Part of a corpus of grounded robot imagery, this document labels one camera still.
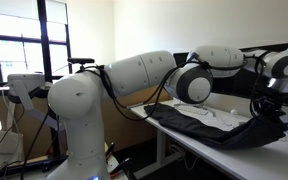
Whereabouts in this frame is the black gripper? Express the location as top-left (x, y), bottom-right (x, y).
top-left (255, 95), bottom-right (288, 116)

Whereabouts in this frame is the dark grey sweatpants cloth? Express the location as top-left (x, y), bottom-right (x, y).
top-left (144, 104), bottom-right (288, 150)

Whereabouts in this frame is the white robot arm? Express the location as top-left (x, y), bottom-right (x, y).
top-left (47, 46), bottom-right (288, 180)

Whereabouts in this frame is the black computer monitor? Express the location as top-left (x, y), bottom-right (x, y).
top-left (172, 45), bottom-right (288, 104)

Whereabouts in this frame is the white desk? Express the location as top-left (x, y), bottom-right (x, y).
top-left (129, 99), bottom-right (288, 180)

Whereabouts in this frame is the white keyboard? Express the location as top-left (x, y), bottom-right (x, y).
top-left (177, 106), bottom-right (208, 116)

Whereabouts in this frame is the wooden partition board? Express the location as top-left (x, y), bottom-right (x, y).
top-left (0, 87), bottom-right (171, 158)

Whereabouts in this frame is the white cable on desk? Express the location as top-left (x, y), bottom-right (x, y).
top-left (207, 108), bottom-right (236, 128)

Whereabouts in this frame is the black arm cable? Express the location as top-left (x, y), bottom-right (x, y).
top-left (75, 54), bottom-right (258, 122)

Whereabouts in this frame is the white camera stand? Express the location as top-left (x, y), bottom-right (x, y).
top-left (7, 73), bottom-right (58, 130)

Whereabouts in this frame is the window with black frame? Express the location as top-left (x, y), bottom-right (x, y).
top-left (0, 0), bottom-right (72, 93)

